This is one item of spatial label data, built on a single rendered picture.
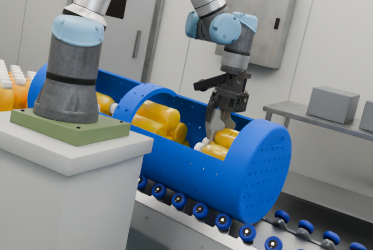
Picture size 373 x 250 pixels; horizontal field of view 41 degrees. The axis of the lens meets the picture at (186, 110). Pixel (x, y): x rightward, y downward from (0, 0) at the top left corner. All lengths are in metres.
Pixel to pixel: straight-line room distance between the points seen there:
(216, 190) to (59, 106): 0.46
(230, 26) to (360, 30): 3.57
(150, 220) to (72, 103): 0.48
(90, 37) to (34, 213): 0.40
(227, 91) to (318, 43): 3.43
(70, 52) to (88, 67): 0.05
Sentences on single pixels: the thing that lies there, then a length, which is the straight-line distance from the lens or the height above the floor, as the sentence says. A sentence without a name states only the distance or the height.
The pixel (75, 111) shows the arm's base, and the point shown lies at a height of 1.21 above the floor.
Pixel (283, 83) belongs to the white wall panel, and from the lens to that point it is 4.87.
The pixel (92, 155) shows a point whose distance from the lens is 1.07.
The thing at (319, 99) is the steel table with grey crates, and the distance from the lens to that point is 4.03.
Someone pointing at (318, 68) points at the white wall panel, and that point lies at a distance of 4.79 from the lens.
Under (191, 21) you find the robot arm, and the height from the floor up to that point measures 1.45.
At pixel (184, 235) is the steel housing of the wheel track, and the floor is 0.89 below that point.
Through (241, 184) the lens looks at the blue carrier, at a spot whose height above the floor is 1.09.
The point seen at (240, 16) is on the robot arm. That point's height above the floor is 1.49.
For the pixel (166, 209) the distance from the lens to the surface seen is 1.45.
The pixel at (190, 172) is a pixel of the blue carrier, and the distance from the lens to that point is 1.35.
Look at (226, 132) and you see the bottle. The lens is 1.41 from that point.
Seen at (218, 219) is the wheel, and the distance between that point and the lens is 1.36.
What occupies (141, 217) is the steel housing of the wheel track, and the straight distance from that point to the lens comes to 1.50.
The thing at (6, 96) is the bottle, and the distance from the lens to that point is 1.97.
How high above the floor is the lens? 1.47
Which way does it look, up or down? 11 degrees down
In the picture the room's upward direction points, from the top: 12 degrees clockwise
